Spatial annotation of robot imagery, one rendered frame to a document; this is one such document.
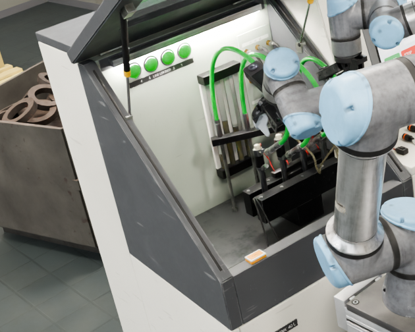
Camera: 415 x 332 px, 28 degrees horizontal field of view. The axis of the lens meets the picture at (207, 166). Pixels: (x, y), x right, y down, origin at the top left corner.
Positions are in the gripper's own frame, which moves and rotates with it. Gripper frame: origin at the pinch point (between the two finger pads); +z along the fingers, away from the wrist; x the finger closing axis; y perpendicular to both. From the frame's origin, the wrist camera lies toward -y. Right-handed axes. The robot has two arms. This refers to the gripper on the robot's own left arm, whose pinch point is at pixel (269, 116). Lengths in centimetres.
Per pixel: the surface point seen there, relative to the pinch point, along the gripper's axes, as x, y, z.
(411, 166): 36, 23, 38
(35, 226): -78, -86, 217
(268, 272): -18.5, 29.1, 25.9
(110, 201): -44, -21, 56
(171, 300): -43, 16, 56
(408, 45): 64, -12, 47
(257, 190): -4.8, 3.5, 43.5
